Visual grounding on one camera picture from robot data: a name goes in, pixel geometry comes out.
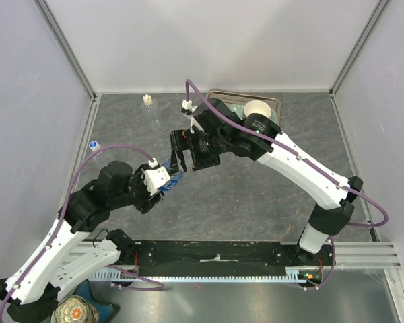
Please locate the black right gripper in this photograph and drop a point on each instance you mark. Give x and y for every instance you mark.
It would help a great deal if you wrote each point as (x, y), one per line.
(183, 140)

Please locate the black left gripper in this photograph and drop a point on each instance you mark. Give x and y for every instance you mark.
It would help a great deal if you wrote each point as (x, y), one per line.
(147, 203)

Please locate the blue label plastic bottle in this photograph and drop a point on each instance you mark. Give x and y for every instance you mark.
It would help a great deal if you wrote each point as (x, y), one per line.
(174, 179)

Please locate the clear wide plastic bottle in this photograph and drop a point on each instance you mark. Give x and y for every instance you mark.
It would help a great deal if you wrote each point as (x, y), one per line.
(102, 158)

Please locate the clear bottle with notched cap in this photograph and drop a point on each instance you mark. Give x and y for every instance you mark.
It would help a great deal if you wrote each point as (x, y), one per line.
(151, 112)

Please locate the cream notched bottle cap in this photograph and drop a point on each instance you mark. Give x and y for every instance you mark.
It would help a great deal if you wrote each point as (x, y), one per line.
(147, 99)

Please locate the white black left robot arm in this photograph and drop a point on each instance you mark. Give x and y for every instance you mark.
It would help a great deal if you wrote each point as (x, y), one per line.
(34, 291)

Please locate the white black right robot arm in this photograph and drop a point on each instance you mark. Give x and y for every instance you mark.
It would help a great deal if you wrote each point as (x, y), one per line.
(215, 130)

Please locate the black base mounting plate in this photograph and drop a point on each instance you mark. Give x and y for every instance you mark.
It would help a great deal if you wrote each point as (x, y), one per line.
(187, 258)

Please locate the light green square plate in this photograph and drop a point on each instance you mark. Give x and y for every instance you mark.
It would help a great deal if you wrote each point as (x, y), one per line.
(239, 110)

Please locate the metal serving tray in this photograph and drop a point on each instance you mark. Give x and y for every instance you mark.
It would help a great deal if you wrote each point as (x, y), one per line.
(228, 97)

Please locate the cream and brown bowl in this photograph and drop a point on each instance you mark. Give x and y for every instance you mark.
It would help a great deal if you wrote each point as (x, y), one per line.
(257, 107)

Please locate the blue star shaped dish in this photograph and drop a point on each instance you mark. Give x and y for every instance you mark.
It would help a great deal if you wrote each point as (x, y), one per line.
(106, 311)

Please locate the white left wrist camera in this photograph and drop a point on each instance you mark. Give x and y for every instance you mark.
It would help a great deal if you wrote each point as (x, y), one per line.
(155, 177)

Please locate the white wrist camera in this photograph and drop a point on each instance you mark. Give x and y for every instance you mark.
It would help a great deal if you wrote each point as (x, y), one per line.
(155, 177)
(188, 109)

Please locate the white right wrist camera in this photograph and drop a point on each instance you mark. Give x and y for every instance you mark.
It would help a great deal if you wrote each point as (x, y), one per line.
(188, 109)

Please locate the light blue cable duct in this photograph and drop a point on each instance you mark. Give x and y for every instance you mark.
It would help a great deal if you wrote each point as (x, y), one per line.
(290, 276)

